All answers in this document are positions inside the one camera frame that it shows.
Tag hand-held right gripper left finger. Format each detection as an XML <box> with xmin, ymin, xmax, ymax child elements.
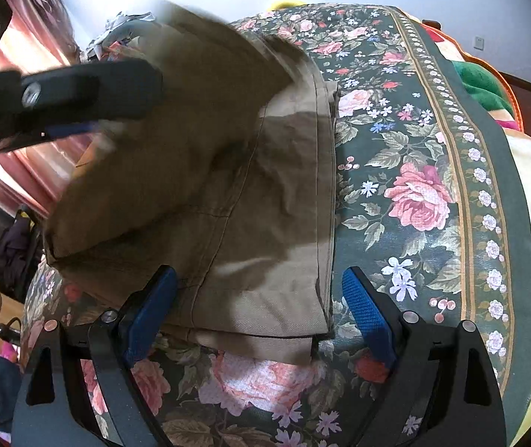
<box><xmin>11</xmin><ymin>265</ymin><xmax>180</xmax><ymax>447</ymax></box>

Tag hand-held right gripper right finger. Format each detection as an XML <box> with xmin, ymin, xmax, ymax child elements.
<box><xmin>342</xmin><ymin>266</ymin><xmax>508</xmax><ymax>447</ymax></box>

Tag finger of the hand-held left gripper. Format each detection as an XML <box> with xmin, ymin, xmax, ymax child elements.
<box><xmin>0</xmin><ymin>58</ymin><xmax>164</xmax><ymax>126</ymax></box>
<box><xmin>0</xmin><ymin>121</ymin><xmax>101</xmax><ymax>160</ymax></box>

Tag olive brown pants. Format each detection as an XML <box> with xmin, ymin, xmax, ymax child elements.
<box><xmin>42</xmin><ymin>0</ymin><xmax>341</xmax><ymax>367</ymax></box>

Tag pile of grey clothes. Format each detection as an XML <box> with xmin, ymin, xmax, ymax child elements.
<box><xmin>79</xmin><ymin>9</ymin><xmax>155</xmax><ymax>62</ymax></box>

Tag pink striped curtain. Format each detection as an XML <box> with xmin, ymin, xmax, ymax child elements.
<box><xmin>0</xmin><ymin>0</ymin><xmax>90</xmax><ymax>221</ymax></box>

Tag dark hanging clothes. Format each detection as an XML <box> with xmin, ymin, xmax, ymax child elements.
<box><xmin>0</xmin><ymin>204</ymin><xmax>46</xmax><ymax>299</ymax></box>

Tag dark floral bedspread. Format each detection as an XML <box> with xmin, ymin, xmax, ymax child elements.
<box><xmin>18</xmin><ymin>4</ymin><xmax>531</xmax><ymax>447</ymax></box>

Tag colourful fleece blanket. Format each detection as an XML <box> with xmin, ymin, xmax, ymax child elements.
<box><xmin>423</xmin><ymin>21</ymin><xmax>531</xmax><ymax>447</ymax></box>

